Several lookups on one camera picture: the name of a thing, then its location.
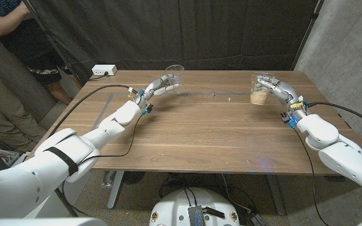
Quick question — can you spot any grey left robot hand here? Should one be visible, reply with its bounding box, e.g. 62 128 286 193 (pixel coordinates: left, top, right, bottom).
134 74 180 109

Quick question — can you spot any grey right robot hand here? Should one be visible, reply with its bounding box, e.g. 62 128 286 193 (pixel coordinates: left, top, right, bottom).
255 75 309 120

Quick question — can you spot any clear cup with sugar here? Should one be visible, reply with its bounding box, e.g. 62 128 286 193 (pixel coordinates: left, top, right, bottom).
250 72 278 106

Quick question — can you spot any clear plastic cup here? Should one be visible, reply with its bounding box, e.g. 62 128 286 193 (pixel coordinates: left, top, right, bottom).
164 64 185 95

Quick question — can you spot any white power strip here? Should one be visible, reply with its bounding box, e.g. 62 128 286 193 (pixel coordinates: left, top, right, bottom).
91 64 118 77

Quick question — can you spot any black backdrop stand pole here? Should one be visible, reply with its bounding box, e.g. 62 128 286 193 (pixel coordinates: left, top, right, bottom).
290 0 326 72
22 0 84 88

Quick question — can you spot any black backdrop curtain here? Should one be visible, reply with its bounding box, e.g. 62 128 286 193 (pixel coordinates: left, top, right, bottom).
26 0 322 85

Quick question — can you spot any black round slotted disc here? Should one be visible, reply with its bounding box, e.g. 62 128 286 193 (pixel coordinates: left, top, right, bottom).
123 171 146 185

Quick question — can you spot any clear plastic bottle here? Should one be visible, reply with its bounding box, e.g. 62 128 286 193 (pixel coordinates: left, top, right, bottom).
101 170 116 189

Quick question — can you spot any grey metal table leg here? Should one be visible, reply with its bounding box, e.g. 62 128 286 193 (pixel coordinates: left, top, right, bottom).
107 171 125 210
266 174 286 216

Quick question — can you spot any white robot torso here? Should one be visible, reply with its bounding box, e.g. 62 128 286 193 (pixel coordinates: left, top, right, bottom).
149 187 241 226

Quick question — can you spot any person in black shorts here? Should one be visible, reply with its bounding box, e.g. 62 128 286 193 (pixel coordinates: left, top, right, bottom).
0 0 75 106

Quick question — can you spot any grey finned electronics box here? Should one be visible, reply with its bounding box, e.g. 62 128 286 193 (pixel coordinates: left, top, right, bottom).
187 205 207 226

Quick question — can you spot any black flat connector bar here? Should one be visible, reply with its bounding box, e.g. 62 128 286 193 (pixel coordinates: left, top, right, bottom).
202 206 226 219

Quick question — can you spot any person in dark brown trousers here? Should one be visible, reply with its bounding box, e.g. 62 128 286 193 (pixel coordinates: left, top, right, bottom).
0 36 58 123

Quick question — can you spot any colourful patterned bag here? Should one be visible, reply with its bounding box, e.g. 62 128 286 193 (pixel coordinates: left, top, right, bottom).
0 147 20 166

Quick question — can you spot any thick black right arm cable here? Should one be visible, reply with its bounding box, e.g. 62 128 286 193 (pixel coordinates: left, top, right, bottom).
306 101 362 132

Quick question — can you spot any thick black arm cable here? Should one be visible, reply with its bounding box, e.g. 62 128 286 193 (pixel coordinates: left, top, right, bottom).
48 83 134 137
306 101 362 132

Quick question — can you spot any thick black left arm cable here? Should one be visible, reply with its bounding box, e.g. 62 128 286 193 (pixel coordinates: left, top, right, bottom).
48 83 134 137

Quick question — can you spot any black power strip cable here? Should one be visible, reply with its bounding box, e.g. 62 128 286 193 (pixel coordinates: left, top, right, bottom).
88 72 109 82

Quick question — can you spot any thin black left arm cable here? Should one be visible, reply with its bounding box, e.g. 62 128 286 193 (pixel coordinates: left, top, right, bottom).
61 112 146 217

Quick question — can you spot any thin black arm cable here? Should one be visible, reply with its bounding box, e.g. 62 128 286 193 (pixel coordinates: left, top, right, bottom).
61 112 146 217
292 127 323 226

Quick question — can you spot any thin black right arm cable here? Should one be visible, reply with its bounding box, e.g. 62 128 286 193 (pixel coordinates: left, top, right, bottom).
292 127 323 226

